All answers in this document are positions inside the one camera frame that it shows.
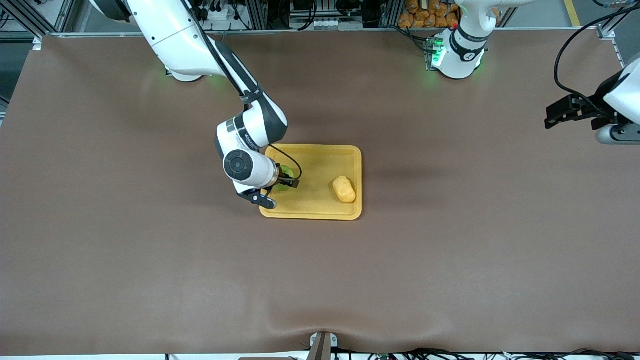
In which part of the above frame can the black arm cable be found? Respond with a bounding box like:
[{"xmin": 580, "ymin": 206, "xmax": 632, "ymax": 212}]
[
  {"xmin": 182, "ymin": 0, "xmax": 303, "ymax": 182},
  {"xmin": 553, "ymin": 2, "xmax": 640, "ymax": 113}
]

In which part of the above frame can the orange bread pile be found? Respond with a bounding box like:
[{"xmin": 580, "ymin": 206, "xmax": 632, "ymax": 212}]
[{"xmin": 398, "ymin": 0, "xmax": 461, "ymax": 29}]

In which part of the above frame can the yellow potato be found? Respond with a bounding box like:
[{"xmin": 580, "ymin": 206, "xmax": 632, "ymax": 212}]
[{"xmin": 332, "ymin": 175, "xmax": 357, "ymax": 204}]

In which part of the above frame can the yellow plastic tray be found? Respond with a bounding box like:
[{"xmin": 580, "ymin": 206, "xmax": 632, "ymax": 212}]
[{"xmin": 259, "ymin": 143, "xmax": 363, "ymax": 221}]

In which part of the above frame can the metal table clamp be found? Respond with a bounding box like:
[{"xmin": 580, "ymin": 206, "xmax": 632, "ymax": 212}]
[{"xmin": 309, "ymin": 331, "xmax": 339, "ymax": 360}]

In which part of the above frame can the white power strip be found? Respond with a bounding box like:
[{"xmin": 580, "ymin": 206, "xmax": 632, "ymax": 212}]
[{"xmin": 206, "ymin": 7, "xmax": 237, "ymax": 32}]

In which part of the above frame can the brown table mat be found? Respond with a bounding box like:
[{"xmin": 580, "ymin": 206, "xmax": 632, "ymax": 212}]
[{"xmin": 0, "ymin": 30, "xmax": 640, "ymax": 357}]

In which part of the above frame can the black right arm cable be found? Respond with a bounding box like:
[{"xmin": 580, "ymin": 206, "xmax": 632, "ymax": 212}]
[{"xmin": 182, "ymin": 0, "xmax": 303, "ymax": 182}]

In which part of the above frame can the aluminium table frame rail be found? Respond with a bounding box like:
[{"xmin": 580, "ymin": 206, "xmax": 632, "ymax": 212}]
[{"xmin": 32, "ymin": 26, "xmax": 617, "ymax": 41}]

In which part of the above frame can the green apple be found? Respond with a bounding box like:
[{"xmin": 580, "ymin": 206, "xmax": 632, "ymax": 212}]
[{"xmin": 273, "ymin": 165, "xmax": 297, "ymax": 195}]

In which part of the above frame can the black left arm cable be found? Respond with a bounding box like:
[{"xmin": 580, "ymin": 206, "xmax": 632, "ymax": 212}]
[{"xmin": 553, "ymin": 2, "xmax": 640, "ymax": 113}]

